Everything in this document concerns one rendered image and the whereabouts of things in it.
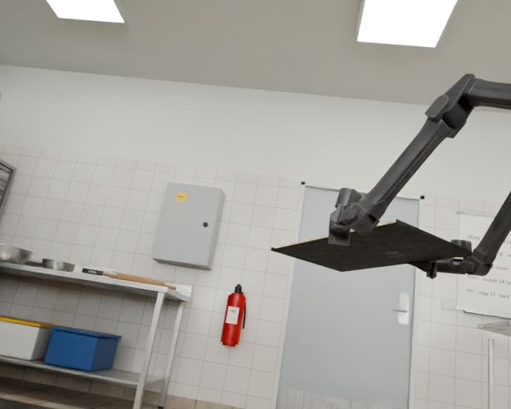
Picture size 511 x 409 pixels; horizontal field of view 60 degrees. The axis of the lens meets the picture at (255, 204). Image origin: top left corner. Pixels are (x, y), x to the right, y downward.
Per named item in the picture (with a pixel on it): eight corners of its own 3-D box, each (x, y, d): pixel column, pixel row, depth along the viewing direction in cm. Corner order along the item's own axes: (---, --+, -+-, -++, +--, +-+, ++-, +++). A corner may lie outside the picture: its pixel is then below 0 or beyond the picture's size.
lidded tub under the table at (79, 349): (40, 363, 313) (50, 325, 321) (69, 361, 357) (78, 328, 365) (91, 372, 310) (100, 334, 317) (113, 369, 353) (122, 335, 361)
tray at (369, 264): (472, 256, 150) (471, 251, 150) (396, 223, 129) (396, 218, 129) (341, 272, 197) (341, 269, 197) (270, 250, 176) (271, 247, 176)
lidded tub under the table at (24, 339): (-19, 352, 319) (-7, 316, 327) (19, 351, 363) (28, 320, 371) (30, 361, 315) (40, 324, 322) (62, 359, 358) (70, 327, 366)
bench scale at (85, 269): (71, 273, 334) (75, 262, 337) (85, 279, 365) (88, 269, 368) (110, 280, 334) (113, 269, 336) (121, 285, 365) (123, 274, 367)
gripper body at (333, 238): (328, 244, 141) (328, 238, 134) (330, 214, 144) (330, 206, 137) (349, 247, 139) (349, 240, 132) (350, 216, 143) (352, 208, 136)
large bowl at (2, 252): (-36, 256, 345) (-30, 238, 349) (-4, 265, 382) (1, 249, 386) (10, 264, 340) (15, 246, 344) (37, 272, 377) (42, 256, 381)
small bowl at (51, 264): (32, 269, 356) (35, 256, 359) (49, 274, 382) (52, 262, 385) (62, 274, 353) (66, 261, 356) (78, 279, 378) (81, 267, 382)
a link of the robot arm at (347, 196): (353, 220, 122) (371, 232, 127) (364, 182, 125) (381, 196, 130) (321, 219, 132) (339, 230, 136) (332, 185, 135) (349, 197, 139)
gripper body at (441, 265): (428, 252, 171) (448, 254, 169) (427, 278, 168) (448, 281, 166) (431, 248, 165) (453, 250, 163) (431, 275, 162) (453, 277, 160)
